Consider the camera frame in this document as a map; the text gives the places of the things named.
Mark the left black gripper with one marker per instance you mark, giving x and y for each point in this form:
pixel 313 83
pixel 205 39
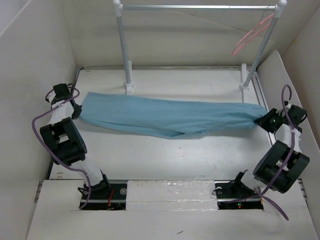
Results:
pixel 76 113

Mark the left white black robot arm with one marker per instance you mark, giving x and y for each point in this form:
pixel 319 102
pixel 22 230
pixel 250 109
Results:
pixel 63 139

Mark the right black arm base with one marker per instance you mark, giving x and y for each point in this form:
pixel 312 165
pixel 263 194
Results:
pixel 233 196

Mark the light blue trousers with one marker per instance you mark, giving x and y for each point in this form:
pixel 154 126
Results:
pixel 168 119

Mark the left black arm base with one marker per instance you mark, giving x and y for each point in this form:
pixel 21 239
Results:
pixel 114 200

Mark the aluminium rail right side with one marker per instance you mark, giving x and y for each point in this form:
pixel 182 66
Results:
pixel 262 101

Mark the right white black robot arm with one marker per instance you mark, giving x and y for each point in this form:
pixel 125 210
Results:
pixel 284 159

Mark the white and silver clothes rack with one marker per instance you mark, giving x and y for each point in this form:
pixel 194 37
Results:
pixel 245 76

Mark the pink clothes hanger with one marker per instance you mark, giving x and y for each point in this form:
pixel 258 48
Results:
pixel 249 36

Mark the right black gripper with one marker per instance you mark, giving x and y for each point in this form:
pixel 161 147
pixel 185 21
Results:
pixel 264 122

